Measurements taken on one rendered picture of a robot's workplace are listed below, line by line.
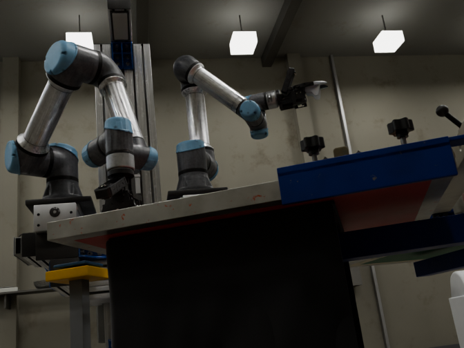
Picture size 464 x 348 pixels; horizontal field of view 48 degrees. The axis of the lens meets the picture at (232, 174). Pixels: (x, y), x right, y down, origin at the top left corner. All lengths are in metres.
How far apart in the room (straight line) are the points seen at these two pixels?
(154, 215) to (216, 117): 9.75
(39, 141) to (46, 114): 0.11
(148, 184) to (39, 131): 0.51
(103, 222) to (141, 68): 1.40
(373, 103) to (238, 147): 3.27
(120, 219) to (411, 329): 10.08
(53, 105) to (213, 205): 0.99
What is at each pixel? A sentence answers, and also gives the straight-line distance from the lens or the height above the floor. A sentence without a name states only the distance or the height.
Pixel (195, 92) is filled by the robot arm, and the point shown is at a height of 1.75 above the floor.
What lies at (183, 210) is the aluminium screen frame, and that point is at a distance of 0.99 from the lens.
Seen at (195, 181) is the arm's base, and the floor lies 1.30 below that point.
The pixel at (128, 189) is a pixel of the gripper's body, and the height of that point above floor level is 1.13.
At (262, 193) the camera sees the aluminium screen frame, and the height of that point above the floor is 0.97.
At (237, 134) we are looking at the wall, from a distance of 10.65.
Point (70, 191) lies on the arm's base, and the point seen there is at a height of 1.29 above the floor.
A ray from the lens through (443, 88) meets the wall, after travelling 12.95.
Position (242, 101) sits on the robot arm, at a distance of 2.05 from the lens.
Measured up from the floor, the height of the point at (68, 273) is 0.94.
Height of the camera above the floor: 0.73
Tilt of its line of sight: 17 degrees up
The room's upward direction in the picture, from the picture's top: 7 degrees counter-clockwise
